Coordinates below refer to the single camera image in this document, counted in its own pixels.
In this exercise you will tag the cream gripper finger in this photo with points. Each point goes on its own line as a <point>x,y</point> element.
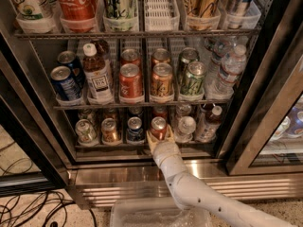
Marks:
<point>152,141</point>
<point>169,135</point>

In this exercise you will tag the red coke can bottom front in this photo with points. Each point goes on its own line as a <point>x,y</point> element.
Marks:
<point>159,127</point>

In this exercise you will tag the red coke can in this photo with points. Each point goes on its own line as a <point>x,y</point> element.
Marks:
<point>130,81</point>
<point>159,127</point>
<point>159,111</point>
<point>130,56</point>

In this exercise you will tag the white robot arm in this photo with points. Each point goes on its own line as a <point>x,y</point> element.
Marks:
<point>189,191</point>

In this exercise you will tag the blue pepsi can bottom front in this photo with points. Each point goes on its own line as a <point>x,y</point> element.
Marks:
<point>135,132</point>

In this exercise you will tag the blue pepsi can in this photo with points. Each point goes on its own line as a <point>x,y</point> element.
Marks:
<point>135,112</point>
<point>135,132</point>
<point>64,83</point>
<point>71,60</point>

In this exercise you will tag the red coke can bottom rear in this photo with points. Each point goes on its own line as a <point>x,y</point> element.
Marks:
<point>159,111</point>

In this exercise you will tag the blue pepsi can bottom rear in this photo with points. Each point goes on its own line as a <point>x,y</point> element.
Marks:
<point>135,112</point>

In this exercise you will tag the tea bottle bottom shelf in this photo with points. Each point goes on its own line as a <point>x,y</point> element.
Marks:
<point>209,121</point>

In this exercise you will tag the orange can bottom front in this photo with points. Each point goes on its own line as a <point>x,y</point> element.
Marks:
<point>109,131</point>

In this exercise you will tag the orange can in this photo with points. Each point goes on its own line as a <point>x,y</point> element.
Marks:
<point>160,55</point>
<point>109,131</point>
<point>161,80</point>
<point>110,113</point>

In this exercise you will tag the orange can middle front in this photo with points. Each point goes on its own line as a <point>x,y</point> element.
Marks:
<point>161,80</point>

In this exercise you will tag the orange can bottom rear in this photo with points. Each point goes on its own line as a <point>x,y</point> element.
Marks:
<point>110,113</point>

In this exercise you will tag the green can middle front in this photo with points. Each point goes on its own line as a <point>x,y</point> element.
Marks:
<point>193,79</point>

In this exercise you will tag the red coke can middle front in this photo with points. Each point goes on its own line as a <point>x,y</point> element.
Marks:
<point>130,81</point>

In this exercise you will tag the green white can bottom front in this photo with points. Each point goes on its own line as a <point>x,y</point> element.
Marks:
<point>85,131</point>

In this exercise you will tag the green white can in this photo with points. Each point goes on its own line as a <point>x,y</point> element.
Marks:
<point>85,131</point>
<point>87,114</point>

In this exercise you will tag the green white can bottom rear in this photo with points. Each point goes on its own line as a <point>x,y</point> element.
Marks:
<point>87,114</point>

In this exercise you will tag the steel fridge base grille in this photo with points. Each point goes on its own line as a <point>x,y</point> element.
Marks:
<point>102,186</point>

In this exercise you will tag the orange can middle rear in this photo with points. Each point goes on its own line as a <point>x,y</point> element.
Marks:
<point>160,55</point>

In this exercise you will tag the green can middle rear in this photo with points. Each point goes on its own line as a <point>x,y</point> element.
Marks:
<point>187,55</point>

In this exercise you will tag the red coke can middle rear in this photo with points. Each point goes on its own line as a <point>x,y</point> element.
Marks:
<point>130,56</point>

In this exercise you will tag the right fridge glass door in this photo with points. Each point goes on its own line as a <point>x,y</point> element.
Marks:
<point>269,88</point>

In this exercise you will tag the fridge glass door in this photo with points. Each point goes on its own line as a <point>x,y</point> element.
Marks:
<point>269,88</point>
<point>28,161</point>

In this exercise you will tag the blue pepsi can middle front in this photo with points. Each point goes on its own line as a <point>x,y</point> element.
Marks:
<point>64,83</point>

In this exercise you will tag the white can behind door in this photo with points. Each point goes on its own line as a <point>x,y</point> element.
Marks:
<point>284,125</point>

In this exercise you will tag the blue pepsi can middle rear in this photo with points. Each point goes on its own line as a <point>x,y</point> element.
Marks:
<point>71,60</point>

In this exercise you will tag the left fridge glass door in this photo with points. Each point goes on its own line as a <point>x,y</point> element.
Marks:
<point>28,161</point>

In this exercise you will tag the blue can behind door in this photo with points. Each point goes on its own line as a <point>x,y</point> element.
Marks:
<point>296,125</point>

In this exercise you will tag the gold tall can top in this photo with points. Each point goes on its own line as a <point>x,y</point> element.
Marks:
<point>202,0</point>

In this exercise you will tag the green tall can top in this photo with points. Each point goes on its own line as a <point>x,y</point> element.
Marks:
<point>120,9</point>

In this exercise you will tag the silver tall can top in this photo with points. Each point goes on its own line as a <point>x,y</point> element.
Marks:
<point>235,10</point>

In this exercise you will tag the red coca-cola can top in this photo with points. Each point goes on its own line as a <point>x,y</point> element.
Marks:
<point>78,10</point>

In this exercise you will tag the white 7up can top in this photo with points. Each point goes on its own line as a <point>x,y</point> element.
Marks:
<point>33,9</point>

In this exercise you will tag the water bottle bottom front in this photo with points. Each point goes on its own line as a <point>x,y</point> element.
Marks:
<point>184,129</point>

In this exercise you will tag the water bottle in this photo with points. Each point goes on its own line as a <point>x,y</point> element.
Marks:
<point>184,129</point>
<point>183,109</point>
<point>232,65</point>
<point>218,46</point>

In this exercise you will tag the water bottle bottom rear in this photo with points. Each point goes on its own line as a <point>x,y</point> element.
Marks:
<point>183,109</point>

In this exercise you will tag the clear plastic bin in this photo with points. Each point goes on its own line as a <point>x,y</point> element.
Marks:
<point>156,212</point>

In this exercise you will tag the brown tea bottle middle front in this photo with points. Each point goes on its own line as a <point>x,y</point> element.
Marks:
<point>96,72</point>

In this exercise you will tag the brown tea bottle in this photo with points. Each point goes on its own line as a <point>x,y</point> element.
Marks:
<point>103,49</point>
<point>96,72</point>

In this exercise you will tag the water bottle middle front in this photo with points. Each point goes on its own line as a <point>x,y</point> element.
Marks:
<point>232,65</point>

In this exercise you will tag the water bottle middle rear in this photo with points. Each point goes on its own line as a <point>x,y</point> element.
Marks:
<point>218,46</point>

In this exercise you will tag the brown tea bottle middle rear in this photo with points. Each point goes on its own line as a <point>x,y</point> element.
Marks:
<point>103,49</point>

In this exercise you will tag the empty white plastic tray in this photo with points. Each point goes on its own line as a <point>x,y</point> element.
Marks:
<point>161,15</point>

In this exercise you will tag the middle wire shelf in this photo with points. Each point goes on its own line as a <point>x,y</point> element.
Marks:
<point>140,104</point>

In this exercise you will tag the wire shelf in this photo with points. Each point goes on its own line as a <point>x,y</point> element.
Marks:
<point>140,104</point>
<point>138,34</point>

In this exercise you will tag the top wire shelf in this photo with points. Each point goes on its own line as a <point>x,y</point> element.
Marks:
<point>138,34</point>

